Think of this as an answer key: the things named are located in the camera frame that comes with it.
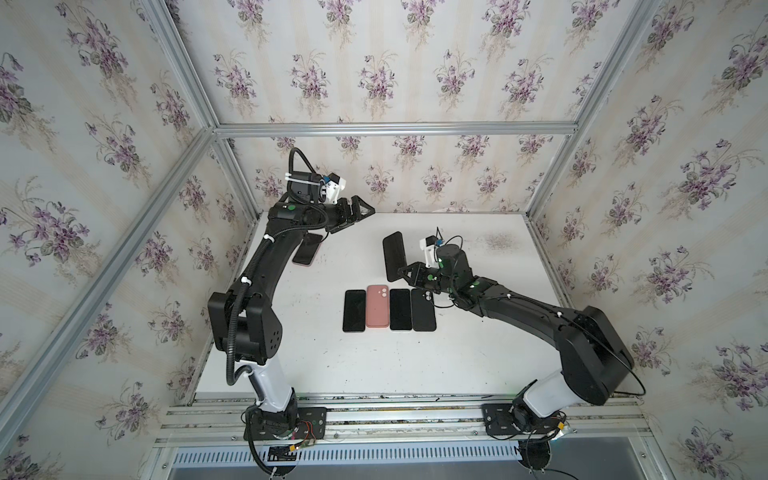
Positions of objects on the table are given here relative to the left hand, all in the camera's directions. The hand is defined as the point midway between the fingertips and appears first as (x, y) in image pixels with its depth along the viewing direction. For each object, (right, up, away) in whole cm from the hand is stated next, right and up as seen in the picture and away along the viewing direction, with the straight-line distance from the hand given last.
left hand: (364, 212), depth 81 cm
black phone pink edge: (-23, -12, +27) cm, 38 cm away
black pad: (+11, -30, +15) cm, 35 cm away
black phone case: (+18, -30, +12) cm, 37 cm away
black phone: (+9, -12, +8) cm, 17 cm away
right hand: (+9, -17, +2) cm, 19 cm away
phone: (-4, -30, +13) cm, 33 cm away
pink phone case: (+3, -29, +13) cm, 32 cm away
